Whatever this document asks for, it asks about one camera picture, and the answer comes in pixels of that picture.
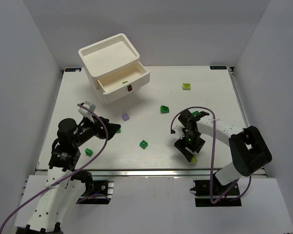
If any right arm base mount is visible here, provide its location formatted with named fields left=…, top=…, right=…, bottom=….
left=190, top=179, right=242, bottom=208

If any purple studded lego brick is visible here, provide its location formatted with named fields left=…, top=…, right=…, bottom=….
left=122, top=113, right=130, bottom=121

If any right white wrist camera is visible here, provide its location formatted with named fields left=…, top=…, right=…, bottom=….
left=170, top=125, right=186, bottom=139

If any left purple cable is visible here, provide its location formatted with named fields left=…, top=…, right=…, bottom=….
left=0, top=103, right=110, bottom=234

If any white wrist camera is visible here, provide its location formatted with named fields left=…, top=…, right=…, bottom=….
left=78, top=101, right=96, bottom=123
left=170, top=125, right=186, bottom=139

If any white drawer cabinet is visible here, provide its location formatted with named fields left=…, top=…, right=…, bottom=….
left=78, top=33, right=140, bottom=104

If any purple cable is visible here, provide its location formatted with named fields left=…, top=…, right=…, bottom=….
left=0, top=103, right=110, bottom=234
left=170, top=106, right=251, bottom=204

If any aluminium table front rail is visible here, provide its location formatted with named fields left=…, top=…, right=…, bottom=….
left=35, top=168, right=267, bottom=177

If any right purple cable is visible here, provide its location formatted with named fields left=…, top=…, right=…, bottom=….
left=170, top=106, right=251, bottom=204

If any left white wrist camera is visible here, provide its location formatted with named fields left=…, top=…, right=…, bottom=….
left=78, top=101, right=96, bottom=123

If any green square lego brick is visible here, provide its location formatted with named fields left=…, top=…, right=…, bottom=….
left=139, top=140, right=148, bottom=149

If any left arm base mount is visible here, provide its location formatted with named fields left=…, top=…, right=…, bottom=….
left=70, top=171, right=114, bottom=205

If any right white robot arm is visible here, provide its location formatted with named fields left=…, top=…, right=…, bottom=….
left=170, top=110, right=272, bottom=186

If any green sloped lego brick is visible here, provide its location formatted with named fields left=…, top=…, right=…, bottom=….
left=160, top=105, right=169, bottom=114

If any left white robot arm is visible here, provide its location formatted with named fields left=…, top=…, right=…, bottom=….
left=17, top=116, right=121, bottom=234

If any lime lego brick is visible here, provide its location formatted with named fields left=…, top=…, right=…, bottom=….
left=190, top=156, right=198, bottom=164
left=182, top=83, right=191, bottom=90

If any small green lego left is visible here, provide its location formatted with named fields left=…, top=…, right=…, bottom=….
left=84, top=148, right=93, bottom=156

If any white open drawer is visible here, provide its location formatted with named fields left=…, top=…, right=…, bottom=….
left=97, top=62, right=150, bottom=105

